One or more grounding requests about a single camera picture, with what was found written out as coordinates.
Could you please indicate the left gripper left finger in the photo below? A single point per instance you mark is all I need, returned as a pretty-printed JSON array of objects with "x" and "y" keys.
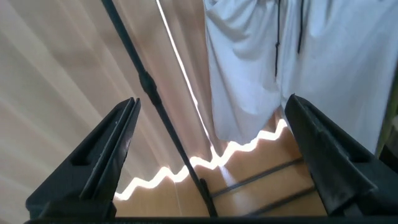
[{"x": 87, "y": 177}]

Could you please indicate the beige curtain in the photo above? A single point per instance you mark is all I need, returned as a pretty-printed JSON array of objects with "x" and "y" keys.
[{"x": 62, "y": 77}]

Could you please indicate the pale grey shorts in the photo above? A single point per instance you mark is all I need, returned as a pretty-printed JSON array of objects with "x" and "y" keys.
[{"x": 335, "y": 62}]

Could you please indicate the black clothes rack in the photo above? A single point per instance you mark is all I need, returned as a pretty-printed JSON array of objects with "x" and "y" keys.
[{"x": 149, "y": 87}]

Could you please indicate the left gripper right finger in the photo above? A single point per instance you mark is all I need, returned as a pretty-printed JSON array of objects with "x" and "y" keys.
[{"x": 342, "y": 168}]

